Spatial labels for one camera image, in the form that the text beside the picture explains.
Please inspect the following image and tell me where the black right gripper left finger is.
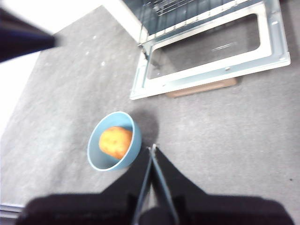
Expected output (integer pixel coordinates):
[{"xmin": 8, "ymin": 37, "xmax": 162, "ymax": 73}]
[{"xmin": 16, "ymin": 147, "xmax": 153, "ymax": 225}]

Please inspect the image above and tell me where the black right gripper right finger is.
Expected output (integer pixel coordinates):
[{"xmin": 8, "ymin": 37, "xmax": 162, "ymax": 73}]
[{"xmin": 153, "ymin": 144, "xmax": 295, "ymax": 225}]

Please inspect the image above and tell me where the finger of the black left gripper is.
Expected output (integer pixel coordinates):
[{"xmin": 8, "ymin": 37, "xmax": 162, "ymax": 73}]
[
  {"xmin": 0, "ymin": 35, "xmax": 57, "ymax": 63},
  {"xmin": 0, "ymin": 8, "xmax": 56, "ymax": 40}
]

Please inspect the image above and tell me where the metal wire oven rack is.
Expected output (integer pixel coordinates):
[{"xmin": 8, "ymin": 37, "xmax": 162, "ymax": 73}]
[{"xmin": 145, "ymin": 0, "xmax": 249, "ymax": 17}]

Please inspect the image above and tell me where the blue bowl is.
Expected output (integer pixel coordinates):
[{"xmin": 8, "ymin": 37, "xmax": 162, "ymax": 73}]
[{"xmin": 87, "ymin": 111, "xmax": 142, "ymax": 171}]

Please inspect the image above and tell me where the glass oven door with handle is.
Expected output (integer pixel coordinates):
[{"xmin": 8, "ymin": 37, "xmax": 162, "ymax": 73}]
[{"xmin": 130, "ymin": 0, "xmax": 291, "ymax": 101}]

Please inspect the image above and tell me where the brown potato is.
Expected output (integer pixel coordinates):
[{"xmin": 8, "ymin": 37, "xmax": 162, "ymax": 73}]
[{"xmin": 98, "ymin": 126, "xmax": 133, "ymax": 160}]

